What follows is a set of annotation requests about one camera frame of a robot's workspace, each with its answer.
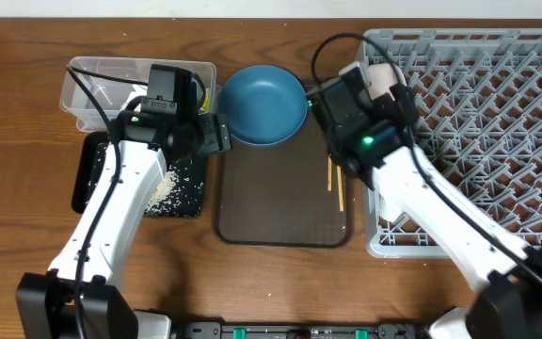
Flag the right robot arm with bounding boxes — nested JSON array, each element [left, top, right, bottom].
[[307, 75, 542, 338]]

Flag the white cup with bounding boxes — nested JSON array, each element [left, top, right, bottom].
[[377, 195, 403, 222]]

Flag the white tissue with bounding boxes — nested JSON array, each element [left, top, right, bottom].
[[120, 95, 145, 111]]

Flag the dark blue plate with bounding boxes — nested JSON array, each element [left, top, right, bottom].
[[218, 65, 308, 147]]

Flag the wooden chopstick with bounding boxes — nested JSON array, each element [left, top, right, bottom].
[[336, 166, 344, 212], [327, 157, 333, 192]]

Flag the yellow green snack wrapper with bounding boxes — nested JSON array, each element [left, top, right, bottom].
[[200, 89, 211, 113]]

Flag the grey dishwasher rack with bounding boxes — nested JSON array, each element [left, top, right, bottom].
[[357, 28, 542, 246]]

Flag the black waste tray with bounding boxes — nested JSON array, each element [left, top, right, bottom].
[[71, 131, 209, 218]]

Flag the dark brown serving tray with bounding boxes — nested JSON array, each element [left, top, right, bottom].
[[214, 115, 354, 249]]

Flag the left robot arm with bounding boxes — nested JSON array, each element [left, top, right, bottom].
[[16, 64, 231, 338]]

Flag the spilled rice grains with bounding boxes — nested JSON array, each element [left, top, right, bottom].
[[87, 140, 206, 218]]

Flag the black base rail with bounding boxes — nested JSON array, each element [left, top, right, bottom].
[[171, 322, 424, 339]]

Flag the clear plastic bin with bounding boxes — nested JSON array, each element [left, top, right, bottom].
[[59, 56, 221, 133]]

